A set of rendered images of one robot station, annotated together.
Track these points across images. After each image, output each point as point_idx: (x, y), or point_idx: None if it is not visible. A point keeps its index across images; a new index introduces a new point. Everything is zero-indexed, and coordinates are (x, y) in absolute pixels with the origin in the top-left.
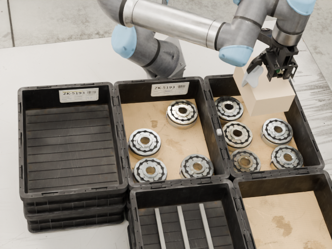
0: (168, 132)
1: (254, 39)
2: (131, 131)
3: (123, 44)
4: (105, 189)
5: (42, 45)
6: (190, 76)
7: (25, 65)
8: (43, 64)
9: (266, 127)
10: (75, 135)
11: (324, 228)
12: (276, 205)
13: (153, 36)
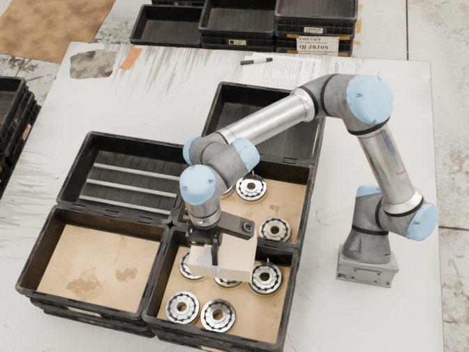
0: (260, 216)
1: (193, 157)
2: (272, 186)
3: (361, 185)
4: (202, 130)
5: (433, 165)
6: (358, 298)
7: (405, 147)
8: (403, 161)
9: (225, 305)
10: (283, 144)
11: None
12: (146, 279)
13: (373, 221)
